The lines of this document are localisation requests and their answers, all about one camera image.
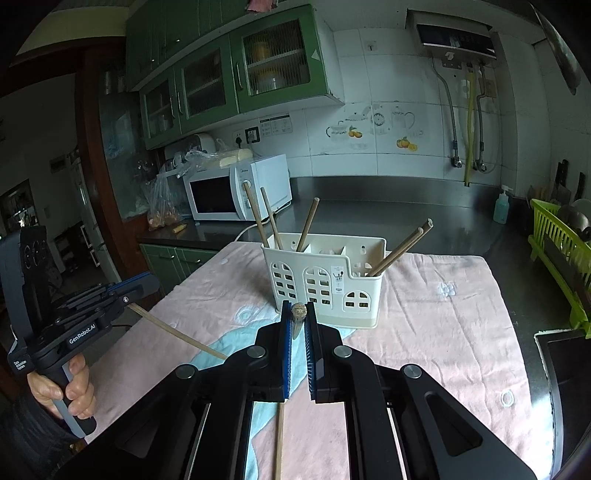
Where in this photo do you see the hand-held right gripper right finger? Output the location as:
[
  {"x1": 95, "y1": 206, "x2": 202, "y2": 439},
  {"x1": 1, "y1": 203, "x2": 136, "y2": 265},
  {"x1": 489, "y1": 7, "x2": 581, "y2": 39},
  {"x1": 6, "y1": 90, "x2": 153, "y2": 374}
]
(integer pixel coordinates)
[{"x1": 305, "y1": 301, "x2": 542, "y2": 480}]

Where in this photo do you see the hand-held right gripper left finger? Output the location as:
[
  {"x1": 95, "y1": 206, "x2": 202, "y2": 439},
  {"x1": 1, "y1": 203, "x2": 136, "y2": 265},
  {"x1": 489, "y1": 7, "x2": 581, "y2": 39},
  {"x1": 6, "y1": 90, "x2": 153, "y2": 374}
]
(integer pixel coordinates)
[{"x1": 55, "y1": 300, "x2": 296, "y2": 480}]

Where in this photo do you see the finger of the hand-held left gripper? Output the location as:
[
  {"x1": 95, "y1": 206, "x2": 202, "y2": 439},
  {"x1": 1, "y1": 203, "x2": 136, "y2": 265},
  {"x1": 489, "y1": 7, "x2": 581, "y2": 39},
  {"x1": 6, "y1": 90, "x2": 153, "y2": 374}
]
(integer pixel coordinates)
[
  {"x1": 58, "y1": 284, "x2": 145, "y2": 326},
  {"x1": 111, "y1": 272, "x2": 160, "y2": 299}
]

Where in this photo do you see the wooden chopstick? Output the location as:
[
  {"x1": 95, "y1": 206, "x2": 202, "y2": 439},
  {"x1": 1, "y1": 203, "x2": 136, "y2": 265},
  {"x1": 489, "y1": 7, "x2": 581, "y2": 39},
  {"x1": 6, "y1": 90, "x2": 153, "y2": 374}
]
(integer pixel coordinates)
[
  {"x1": 376, "y1": 226, "x2": 424, "y2": 278},
  {"x1": 260, "y1": 186, "x2": 283, "y2": 248},
  {"x1": 367, "y1": 218, "x2": 435, "y2": 278},
  {"x1": 243, "y1": 181, "x2": 270, "y2": 248},
  {"x1": 130, "y1": 302, "x2": 229, "y2": 361},
  {"x1": 273, "y1": 302, "x2": 306, "y2": 480},
  {"x1": 296, "y1": 198, "x2": 321, "y2": 253}
]

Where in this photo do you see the white plastic utensil holder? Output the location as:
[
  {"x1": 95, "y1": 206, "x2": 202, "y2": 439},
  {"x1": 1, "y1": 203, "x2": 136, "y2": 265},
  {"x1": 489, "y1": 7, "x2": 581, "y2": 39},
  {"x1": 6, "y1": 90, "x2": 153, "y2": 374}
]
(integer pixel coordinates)
[{"x1": 261, "y1": 233, "x2": 387, "y2": 329}]

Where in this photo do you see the person's left forearm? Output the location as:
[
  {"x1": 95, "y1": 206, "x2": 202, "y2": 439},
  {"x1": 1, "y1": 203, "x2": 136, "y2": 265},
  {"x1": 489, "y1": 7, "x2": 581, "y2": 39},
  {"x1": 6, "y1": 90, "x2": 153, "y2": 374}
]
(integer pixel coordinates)
[{"x1": 0, "y1": 392, "x2": 88, "y2": 480}]

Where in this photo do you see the person's left hand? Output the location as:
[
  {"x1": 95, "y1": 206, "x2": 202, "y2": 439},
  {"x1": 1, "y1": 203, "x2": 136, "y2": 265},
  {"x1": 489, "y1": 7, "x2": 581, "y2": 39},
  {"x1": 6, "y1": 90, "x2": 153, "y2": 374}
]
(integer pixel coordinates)
[{"x1": 27, "y1": 354, "x2": 96, "y2": 419}]

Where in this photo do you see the green base cabinet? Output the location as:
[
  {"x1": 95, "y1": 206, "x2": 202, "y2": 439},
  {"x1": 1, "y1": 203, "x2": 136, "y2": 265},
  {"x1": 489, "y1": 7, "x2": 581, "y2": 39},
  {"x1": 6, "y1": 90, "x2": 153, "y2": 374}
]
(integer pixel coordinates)
[{"x1": 139, "y1": 242, "x2": 218, "y2": 301}]

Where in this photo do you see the plastic bag with orange contents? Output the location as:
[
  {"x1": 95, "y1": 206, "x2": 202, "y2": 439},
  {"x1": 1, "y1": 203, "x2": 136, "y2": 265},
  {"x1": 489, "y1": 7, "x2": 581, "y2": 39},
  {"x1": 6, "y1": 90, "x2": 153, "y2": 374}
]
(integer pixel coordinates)
[{"x1": 145, "y1": 175, "x2": 183, "y2": 228}]

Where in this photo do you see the clear plastic bag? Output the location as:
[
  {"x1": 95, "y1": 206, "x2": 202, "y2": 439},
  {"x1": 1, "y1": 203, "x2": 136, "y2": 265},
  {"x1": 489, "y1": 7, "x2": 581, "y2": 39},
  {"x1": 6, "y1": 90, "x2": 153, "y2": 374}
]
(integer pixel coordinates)
[{"x1": 173, "y1": 148, "x2": 220, "y2": 178}]

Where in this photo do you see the pink printed blanket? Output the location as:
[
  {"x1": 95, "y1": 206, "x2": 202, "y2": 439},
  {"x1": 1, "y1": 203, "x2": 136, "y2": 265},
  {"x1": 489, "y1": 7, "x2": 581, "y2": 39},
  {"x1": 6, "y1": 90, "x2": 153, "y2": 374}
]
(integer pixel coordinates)
[{"x1": 85, "y1": 240, "x2": 555, "y2": 480}]

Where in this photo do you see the wooden glass display cabinet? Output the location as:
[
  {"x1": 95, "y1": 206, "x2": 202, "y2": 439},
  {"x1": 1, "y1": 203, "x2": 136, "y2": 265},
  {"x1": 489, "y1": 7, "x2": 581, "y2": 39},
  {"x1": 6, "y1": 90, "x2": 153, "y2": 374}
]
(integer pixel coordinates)
[{"x1": 76, "y1": 60, "x2": 153, "y2": 241}]

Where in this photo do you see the white countertop appliance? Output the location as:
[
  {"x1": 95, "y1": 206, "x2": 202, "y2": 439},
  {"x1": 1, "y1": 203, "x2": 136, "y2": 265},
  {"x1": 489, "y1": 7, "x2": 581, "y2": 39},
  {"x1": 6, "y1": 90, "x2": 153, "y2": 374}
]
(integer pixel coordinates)
[{"x1": 164, "y1": 133, "x2": 218, "y2": 160}]

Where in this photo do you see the cream wrapped block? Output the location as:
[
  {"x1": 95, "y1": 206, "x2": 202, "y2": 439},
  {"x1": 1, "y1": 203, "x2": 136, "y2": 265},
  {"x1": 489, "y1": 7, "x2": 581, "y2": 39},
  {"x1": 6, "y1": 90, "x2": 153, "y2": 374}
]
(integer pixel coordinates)
[{"x1": 217, "y1": 148, "x2": 254, "y2": 169}]

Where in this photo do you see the white microwave oven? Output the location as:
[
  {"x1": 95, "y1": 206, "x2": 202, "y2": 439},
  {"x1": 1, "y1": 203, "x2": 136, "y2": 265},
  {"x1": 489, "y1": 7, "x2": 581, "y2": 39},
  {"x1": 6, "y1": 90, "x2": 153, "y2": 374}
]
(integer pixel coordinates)
[{"x1": 184, "y1": 154, "x2": 293, "y2": 222}]

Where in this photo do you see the blue soap dispenser bottle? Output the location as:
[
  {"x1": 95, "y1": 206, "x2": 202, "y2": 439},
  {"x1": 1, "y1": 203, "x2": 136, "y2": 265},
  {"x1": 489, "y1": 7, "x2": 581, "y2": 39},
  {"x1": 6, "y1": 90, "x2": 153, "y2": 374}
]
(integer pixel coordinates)
[{"x1": 492, "y1": 185, "x2": 515, "y2": 225}]

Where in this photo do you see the green plastic dish rack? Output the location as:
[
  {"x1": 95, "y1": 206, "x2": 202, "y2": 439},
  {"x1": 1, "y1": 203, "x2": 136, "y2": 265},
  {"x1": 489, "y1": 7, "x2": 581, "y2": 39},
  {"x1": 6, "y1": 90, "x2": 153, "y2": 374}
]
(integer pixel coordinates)
[{"x1": 529, "y1": 198, "x2": 591, "y2": 340}]

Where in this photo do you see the dark cutting board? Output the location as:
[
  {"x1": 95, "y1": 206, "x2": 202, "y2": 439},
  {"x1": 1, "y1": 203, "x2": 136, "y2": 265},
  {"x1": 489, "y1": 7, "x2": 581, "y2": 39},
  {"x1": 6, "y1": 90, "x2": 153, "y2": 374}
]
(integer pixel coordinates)
[{"x1": 538, "y1": 225, "x2": 591, "y2": 305}]

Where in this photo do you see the metal bowl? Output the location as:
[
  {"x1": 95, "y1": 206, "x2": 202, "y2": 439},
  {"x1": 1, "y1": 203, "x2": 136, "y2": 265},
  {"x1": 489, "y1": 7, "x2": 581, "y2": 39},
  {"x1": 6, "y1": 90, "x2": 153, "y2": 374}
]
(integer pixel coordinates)
[{"x1": 561, "y1": 198, "x2": 591, "y2": 241}]

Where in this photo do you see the hanging metal wok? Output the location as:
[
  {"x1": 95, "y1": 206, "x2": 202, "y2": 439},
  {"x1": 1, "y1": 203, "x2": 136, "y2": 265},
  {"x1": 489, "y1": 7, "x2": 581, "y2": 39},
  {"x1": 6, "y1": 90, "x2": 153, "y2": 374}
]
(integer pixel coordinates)
[{"x1": 536, "y1": 4, "x2": 585, "y2": 95}]

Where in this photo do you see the green glass-door wall cabinet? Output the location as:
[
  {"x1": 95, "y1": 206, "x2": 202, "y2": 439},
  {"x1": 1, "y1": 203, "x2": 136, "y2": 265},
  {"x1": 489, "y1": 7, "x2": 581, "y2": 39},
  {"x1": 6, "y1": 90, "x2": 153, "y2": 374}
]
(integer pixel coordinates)
[{"x1": 124, "y1": 0, "x2": 345, "y2": 149}]

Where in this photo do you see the white wall label sticker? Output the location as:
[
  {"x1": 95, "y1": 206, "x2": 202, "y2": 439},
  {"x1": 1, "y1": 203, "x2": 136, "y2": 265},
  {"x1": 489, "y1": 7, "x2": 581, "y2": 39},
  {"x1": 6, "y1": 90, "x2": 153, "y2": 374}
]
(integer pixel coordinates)
[{"x1": 259, "y1": 115, "x2": 293, "y2": 137}]

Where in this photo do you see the fruit teapot wall decal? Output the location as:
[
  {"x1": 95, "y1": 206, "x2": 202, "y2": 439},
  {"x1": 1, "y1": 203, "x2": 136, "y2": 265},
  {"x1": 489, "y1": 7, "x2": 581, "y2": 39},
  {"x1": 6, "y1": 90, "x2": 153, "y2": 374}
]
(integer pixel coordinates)
[{"x1": 325, "y1": 105, "x2": 419, "y2": 152}]

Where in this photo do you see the grey metal hose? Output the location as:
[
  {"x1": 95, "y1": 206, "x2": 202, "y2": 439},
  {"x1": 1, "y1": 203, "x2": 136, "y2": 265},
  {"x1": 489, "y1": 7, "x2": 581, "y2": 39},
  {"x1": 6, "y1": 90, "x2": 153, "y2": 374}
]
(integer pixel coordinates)
[
  {"x1": 475, "y1": 69, "x2": 491, "y2": 172},
  {"x1": 431, "y1": 58, "x2": 464, "y2": 169}
]

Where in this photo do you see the wall-mounted water heater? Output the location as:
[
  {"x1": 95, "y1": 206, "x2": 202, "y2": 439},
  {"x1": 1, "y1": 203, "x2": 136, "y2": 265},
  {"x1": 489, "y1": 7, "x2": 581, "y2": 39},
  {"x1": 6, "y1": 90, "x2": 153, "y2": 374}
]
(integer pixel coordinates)
[{"x1": 406, "y1": 8, "x2": 499, "y2": 63}]

